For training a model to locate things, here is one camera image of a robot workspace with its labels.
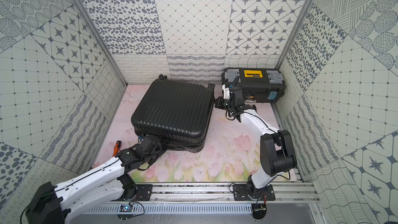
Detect black ribbed hard-shell suitcase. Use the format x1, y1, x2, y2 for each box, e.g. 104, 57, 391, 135
131, 75, 215, 153

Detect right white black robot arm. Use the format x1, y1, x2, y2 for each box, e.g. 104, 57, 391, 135
215, 96, 297, 199

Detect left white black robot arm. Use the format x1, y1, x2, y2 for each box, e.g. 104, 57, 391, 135
22, 135, 167, 224

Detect black toolbox yellow label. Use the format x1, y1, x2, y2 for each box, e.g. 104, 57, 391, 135
221, 67, 286, 103

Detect pink floral table mat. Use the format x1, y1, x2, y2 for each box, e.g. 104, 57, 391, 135
85, 83, 297, 184

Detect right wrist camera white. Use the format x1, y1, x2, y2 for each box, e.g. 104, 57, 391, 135
222, 84, 231, 100

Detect orange handled utility knife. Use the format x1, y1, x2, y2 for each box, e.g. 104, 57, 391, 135
113, 141, 122, 157

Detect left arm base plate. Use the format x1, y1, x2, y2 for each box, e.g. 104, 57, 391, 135
122, 184, 153, 201

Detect aluminium mounting rail frame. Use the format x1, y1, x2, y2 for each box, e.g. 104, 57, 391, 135
82, 182, 320, 219

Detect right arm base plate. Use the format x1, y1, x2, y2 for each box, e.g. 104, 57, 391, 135
229, 183, 276, 201

